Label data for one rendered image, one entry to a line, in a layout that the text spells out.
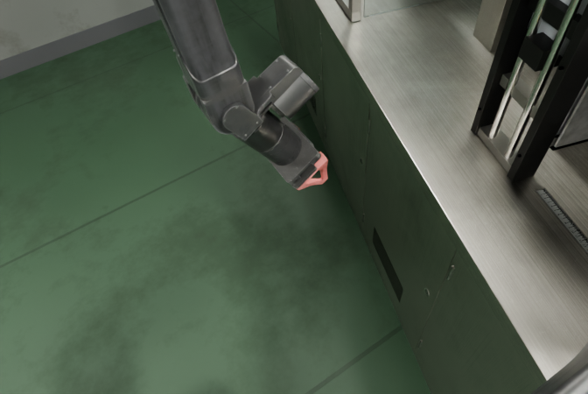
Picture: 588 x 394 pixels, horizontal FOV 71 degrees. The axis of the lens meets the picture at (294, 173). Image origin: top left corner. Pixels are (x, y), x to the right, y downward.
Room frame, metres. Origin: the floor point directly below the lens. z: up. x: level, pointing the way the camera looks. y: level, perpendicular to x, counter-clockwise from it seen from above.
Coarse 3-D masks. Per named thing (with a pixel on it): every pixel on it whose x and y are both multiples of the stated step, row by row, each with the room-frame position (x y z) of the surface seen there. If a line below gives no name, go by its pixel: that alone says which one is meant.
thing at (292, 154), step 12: (288, 120) 0.50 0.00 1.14; (288, 132) 0.43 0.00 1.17; (276, 144) 0.41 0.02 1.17; (288, 144) 0.42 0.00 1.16; (300, 144) 0.44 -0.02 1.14; (264, 156) 0.42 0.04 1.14; (276, 156) 0.41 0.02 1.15; (288, 156) 0.42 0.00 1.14; (300, 156) 0.42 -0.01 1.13; (312, 156) 0.41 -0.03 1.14; (276, 168) 0.42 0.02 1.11; (288, 168) 0.41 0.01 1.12; (300, 168) 0.40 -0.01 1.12; (288, 180) 0.39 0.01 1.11
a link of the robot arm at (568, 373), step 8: (584, 352) 0.09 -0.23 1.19; (576, 360) 0.09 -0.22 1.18; (584, 360) 0.08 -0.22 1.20; (568, 368) 0.08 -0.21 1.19; (576, 368) 0.08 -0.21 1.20; (584, 368) 0.07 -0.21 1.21; (552, 376) 0.08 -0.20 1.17; (560, 376) 0.07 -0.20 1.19; (568, 376) 0.07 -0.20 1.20; (576, 376) 0.07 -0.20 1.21; (584, 376) 0.07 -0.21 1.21; (544, 384) 0.07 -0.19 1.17; (552, 384) 0.07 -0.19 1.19; (560, 384) 0.07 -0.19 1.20; (568, 384) 0.06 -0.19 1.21; (576, 384) 0.06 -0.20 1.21; (584, 384) 0.06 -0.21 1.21; (536, 392) 0.07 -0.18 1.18; (544, 392) 0.06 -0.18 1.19; (552, 392) 0.06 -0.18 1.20; (560, 392) 0.06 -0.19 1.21; (568, 392) 0.06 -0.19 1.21; (576, 392) 0.06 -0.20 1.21; (584, 392) 0.06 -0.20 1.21
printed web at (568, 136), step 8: (584, 96) 0.55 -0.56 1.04; (584, 104) 0.55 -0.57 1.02; (576, 112) 0.55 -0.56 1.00; (584, 112) 0.56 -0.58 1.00; (568, 120) 0.56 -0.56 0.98; (576, 120) 0.55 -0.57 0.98; (584, 120) 0.56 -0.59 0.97; (568, 128) 0.55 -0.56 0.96; (576, 128) 0.56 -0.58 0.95; (584, 128) 0.56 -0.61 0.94; (560, 136) 0.56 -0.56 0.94; (568, 136) 0.55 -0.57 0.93; (576, 136) 0.56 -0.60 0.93; (584, 136) 0.56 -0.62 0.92; (560, 144) 0.55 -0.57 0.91
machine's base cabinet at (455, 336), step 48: (288, 0) 1.92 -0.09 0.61; (288, 48) 2.07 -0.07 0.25; (336, 48) 1.18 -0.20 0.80; (336, 96) 1.19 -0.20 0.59; (336, 144) 1.20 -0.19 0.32; (384, 144) 0.77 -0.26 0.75; (384, 192) 0.74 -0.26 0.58; (384, 240) 0.70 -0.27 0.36; (432, 240) 0.48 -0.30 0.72; (432, 288) 0.42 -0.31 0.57; (432, 336) 0.36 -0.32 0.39; (480, 336) 0.26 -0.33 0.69; (432, 384) 0.29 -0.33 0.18; (480, 384) 0.20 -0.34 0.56; (528, 384) 0.14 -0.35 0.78
